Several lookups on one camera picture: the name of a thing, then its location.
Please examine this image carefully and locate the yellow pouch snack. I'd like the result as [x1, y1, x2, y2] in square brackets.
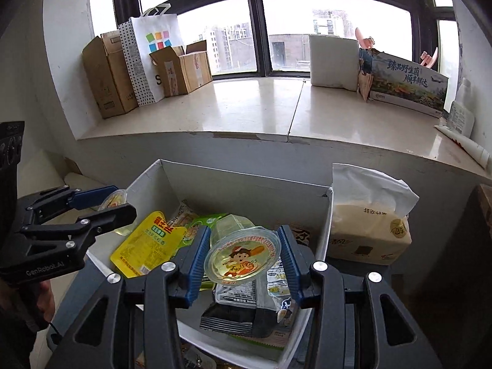
[110, 211, 187, 278]

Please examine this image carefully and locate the clear jelly cup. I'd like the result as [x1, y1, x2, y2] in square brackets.
[204, 214, 282, 286]

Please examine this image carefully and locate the person's left hand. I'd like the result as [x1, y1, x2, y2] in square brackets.
[1, 281, 55, 322]

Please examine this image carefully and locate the cream sofa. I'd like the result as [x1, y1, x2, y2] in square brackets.
[18, 149, 103, 197]

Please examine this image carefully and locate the silver grey snack packet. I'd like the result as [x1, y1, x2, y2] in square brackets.
[214, 259, 292, 311]

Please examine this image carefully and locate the orange cartoon snack packet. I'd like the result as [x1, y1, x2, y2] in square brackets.
[167, 201, 198, 228]

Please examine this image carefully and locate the beige tissue pack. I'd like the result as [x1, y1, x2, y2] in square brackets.
[328, 163, 419, 266]

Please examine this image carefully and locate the green snack packet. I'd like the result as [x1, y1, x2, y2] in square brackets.
[181, 213, 226, 247]

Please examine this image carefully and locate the white open cardboard box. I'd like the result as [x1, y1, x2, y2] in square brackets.
[86, 158, 335, 369]

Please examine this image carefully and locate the tall brown cardboard box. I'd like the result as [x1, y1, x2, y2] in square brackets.
[82, 31, 137, 119]

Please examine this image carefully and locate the small open cardboard box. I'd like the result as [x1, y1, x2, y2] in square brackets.
[150, 40, 213, 97]

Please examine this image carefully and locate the white dotted paper bag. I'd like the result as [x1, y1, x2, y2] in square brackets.
[117, 2, 182, 107]

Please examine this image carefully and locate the wooden side shelf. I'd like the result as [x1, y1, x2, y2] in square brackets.
[477, 184, 492, 233]

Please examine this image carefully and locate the white tube on sill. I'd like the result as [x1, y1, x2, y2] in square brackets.
[434, 125, 491, 174]

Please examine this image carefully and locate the white bottle on sill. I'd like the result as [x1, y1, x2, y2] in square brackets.
[447, 77, 474, 137]

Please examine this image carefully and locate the printed landscape gift box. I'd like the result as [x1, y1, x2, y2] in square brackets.
[358, 49, 449, 117]

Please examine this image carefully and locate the white square box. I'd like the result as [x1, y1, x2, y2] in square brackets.
[309, 35, 359, 92]

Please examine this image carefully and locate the black window frame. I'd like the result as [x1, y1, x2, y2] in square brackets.
[110, 0, 459, 80]

